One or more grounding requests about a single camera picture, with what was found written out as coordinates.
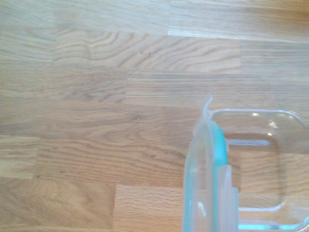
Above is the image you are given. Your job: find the clear lid with teal seal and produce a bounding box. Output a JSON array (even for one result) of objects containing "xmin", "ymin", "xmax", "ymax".
[{"xmin": 181, "ymin": 94, "xmax": 239, "ymax": 232}]

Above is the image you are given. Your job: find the square glass food container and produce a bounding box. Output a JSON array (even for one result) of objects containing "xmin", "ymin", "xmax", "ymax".
[{"xmin": 210, "ymin": 108, "xmax": 309, "ymax": 232}]

